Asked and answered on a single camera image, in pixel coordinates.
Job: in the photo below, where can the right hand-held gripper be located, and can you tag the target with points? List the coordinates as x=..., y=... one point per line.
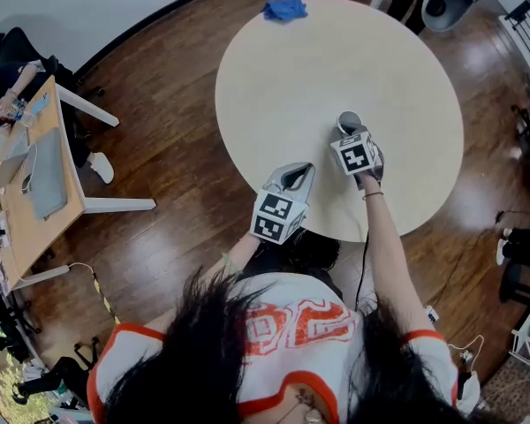
x=353, y=157

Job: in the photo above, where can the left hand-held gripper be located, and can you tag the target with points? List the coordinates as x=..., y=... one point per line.
x=276, y=217

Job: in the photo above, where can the white paper cup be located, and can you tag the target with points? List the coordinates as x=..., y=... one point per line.
x=346, y=119

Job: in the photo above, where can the person's right forearm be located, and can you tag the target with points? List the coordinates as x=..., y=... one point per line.
x=388, y=259

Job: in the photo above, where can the black wristband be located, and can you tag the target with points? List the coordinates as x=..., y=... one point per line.
x=373, y=195

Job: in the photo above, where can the person's black trousers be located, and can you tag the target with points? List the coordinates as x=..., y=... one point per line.
x=309, y=250

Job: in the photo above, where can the round beige table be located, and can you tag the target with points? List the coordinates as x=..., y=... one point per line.
x=291, y=82

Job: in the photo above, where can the white and orange jersey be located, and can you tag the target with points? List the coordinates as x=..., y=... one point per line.
x=291, y=360

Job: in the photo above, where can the blue cloth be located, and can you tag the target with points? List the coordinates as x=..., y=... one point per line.
x=285, y=9

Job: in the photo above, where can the grey bucket chair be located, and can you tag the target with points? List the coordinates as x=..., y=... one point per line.
x=455, y=7

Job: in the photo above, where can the black office chair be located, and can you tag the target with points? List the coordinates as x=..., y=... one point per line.
x=512, y=281

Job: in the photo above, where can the small charger plug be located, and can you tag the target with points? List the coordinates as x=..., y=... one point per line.
x=467, y=354

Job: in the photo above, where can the closed grey laptop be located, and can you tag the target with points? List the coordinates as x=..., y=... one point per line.
x=46, y=175

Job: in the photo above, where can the white shelf rack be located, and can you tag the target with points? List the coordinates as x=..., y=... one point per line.
x=527, y=338

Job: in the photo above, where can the wooden desk with white legs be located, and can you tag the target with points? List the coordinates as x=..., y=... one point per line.
x=22, y=232

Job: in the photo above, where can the light blue phone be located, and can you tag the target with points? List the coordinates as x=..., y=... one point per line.
x=40, y=106

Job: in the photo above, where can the white bag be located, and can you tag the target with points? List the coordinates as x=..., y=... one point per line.
x=470, y=391

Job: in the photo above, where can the black folded stand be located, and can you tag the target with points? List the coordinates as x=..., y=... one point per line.
x=62, y=369

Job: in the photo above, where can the open silver laptop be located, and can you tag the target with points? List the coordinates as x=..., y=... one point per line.
x=4, y=172

